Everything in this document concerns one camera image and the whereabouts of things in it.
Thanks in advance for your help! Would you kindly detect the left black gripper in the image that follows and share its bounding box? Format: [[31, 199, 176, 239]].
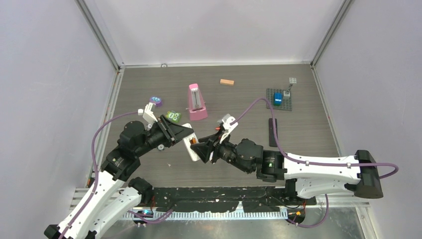
[[135, 115, 193, 157]]

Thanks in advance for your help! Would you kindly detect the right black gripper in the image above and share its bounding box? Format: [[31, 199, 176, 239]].
[[191, 128, 252, 174]]

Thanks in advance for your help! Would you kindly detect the white remote control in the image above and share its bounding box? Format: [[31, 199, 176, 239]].
[[183, 132, 201, 162]]

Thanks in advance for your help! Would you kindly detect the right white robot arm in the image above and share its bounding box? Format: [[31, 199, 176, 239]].
[[187, 137, 384, 205]]

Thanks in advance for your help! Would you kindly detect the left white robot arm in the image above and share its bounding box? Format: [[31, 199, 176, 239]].
[[44, 115, 194, 239]]

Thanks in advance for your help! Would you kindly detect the green monster toy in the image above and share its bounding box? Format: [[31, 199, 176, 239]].
[[166, 111, 182, 123]]

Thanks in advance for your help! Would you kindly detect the pink metronome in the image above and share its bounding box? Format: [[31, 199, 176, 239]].
[[188, 84, 208, 121]]

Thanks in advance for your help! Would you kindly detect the purple round toy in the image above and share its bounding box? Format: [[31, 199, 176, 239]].
[[149, 96, 163, 107]]

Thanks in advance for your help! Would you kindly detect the wooden block far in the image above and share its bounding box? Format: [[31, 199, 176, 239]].
[[220, 79, 234, 86]]

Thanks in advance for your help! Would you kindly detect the black flat bar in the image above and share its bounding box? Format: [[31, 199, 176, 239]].
[[268, 118, 278, 147]]

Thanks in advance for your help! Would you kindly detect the blue lego brick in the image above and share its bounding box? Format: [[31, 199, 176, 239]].
[[273, 92, 283, 106]]

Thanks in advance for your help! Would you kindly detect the grey lego baseplate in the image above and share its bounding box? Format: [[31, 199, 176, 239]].
[[266, 88, 293, 111]]

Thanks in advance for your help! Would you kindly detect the grey lego tower piece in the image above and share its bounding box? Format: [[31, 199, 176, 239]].
[[283, 84, 293, 99]]

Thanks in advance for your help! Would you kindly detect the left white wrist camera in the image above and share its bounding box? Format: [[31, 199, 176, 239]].
[[137, 102, 157, 125]]

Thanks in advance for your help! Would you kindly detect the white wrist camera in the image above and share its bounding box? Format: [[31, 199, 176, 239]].
[[137, 102, 157, 125], [220, 114, 238, 142]]

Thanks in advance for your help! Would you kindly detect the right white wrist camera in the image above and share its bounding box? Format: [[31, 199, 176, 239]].
[[220, 114, 238, 142]]

